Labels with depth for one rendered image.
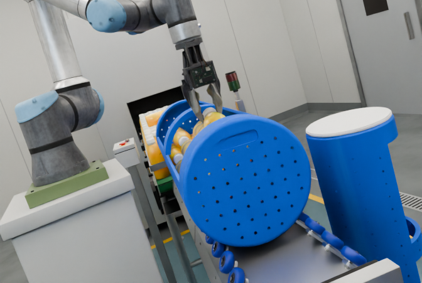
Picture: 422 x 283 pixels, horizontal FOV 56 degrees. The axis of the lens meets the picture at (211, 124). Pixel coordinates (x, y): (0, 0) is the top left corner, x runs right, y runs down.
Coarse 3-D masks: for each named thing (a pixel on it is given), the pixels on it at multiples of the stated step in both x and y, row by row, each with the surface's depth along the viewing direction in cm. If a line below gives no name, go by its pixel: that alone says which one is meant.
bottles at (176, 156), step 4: (192, 136) 157; (172, 144) 159; (172, 148) 151; (176, 148) 149; (172, 152) 147; (176, 152) 146; (180, 152) 147; (172, 156) 147; (176, 156) 144; (180, 156) 144; (172, 160) 147; (176, 160) 144; (180, 160) 128; (176, 164) 127; (180, 164) 123; (176, 168) 125
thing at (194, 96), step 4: (188, 92) 103; (192, 92) 102; (196, 92) 103; (192, 96) 103; (196, 96) 103; (192, 100) 103; (196, 100) 101; (192, 104) 103; (196, 104) 100; (192, 108) 104; (196, 108) 102; (200, 108) 104; (196, 112) 103; (200, 112) 104; (196, 116) 105; (200, 116) 104; (200, 120) 104
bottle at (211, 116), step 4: (208, 112) 103; (212, 112) 101; (216, 112) 101; (208, 116) 100; (212, 116) 99; (216, 116) 99; (220, 116) 99; (224, 116) 100; (204, 120) 101; (208, 120) 99; (212, 120) 98; (204, 124) 100; (208, 124) 98; (236, 164) 92
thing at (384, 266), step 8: (368, 264) 48; (376, 264) 46; (384, 264) 46; (392, 264) 46; (344, 272) 48; (352, 272) 47; (360, 272) 46; (368, 272) 45; (376, 272) 45; (384, 272) 45; (392, 272) 45; (400, 272) 45; (328, 280) 47; (336, 280) 46; (344, 280) 45; (352, 280) 45; (360, 280) 44; (368, 280) 44; (376, 280) 44; (384, 280) 45; (392, 280) 45; (400, 280) 45
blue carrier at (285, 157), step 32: (160, 128) 165; (224, 128) 81; (256, 128) 83; (192, 160) 81; (224, 160) 82; (256, 160) 83; (288, 160) 85; (192, 192) 81; (224, 192) 83; (256, 192) 84; (288, 192) 87; (224, 224) 84; (256, 224) 85; (288, 224) 87
